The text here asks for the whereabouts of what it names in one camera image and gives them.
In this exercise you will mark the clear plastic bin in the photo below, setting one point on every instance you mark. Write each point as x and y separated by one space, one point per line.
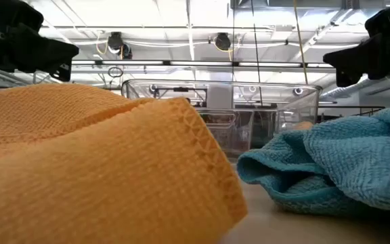
303 101
229 130

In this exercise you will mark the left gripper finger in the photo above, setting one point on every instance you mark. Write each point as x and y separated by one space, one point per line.
42 52
61 72

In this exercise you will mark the orange microfiber towel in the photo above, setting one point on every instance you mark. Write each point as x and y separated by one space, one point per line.
97 169

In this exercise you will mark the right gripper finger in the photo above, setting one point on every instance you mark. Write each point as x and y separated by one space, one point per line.
361 57
345 78

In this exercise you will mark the long ceiling strip light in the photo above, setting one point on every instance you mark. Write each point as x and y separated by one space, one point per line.
198 63

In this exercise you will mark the black round ceiling fixture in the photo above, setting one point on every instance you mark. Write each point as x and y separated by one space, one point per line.
222 41
115 41

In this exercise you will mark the blue microfiber towel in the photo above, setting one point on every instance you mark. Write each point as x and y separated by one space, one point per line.
350 162

